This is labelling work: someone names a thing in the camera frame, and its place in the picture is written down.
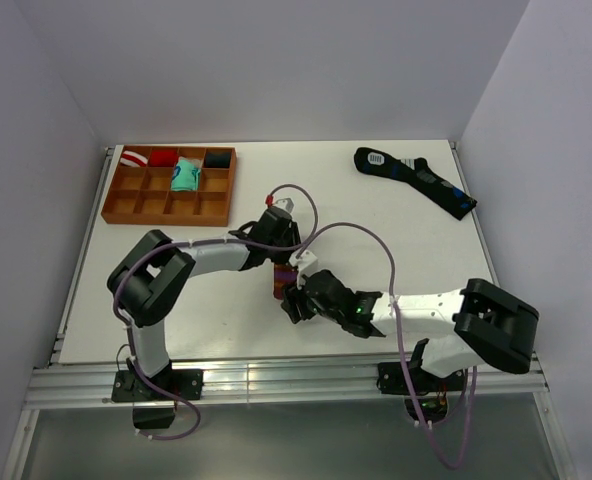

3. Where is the maroon purple striped sock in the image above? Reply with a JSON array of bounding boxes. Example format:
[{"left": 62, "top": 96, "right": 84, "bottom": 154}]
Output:
[{"left": 273, "top": 264, "right": 298, "bottom": 301}]

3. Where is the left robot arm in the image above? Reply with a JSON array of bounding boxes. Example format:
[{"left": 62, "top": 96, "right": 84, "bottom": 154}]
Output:
[{"left": 107, "top": 206, "right": 301, "bottom": 399}]

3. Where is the dark teal rolled sock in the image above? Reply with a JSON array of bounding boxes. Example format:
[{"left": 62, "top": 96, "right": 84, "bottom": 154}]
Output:
[{"left": 204, "top": 150, "right": 231, "bottom": 169}]

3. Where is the mint green rolled sock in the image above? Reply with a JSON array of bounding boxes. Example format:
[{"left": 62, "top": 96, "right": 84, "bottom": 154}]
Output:
[{"left": 170, "top": 157, "right": 202, "bottom": 192}]

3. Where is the brown wooden divider tray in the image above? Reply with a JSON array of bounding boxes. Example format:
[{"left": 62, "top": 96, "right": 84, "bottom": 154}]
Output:
[{"left": 101, "top": 144, "right": 237, "bottom": 227}]

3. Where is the black blue sock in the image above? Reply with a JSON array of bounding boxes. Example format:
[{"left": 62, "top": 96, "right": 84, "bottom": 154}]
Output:
[{"left": 353, "top": 147, "right": 477, "bottom": 220}]

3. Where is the red white striped rolled sock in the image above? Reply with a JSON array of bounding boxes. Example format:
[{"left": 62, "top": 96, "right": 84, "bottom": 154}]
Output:
[{"left": 119, "top": 150, "right": 148, "bottom": 168}]

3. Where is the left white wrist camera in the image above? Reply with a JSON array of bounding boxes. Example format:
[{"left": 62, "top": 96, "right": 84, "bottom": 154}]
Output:
[{"left": 265, "top": 195, "right": 294, "bottom": 214}]

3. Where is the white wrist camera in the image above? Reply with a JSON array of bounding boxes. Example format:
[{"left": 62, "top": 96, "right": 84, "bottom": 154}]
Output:
[
  {"left": 265, "top": 195, "right": 294, "bottom": 214},
  {"left": 289, "top": 249, "right": 318, "bottom": 288}
]

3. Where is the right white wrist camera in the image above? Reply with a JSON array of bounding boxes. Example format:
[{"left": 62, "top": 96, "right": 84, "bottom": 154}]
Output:
[{"left": 289, "top": 249, "right": 318, "bottom": 288}]

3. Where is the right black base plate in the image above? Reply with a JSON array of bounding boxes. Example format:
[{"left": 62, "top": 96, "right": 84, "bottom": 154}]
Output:
[{"left": 376, "top": 362, "right": 466, "bottom": 396}]

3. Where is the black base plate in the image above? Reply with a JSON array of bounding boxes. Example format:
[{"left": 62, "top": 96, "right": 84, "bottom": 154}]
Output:
[
  {"left": 111, "top": 369, "right": 203, "bottom": 403},
  {"left": 376, "top": 362, "right": 466, "bottom": 396}
]

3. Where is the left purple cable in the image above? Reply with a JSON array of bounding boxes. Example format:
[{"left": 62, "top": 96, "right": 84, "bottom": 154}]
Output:
[{"left": 113, "top": 184, "right": 320, "bottom": 441}]

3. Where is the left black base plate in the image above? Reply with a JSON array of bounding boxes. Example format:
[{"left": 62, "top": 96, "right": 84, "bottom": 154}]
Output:
[{"left": 111, "top": 369, "right": 203, "bottom": 403}]

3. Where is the aluminium frame rail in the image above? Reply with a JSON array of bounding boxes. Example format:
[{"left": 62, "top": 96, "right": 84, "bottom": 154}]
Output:
[{"left": 23, "top": 349, "right": 550, "bottom": 409}]

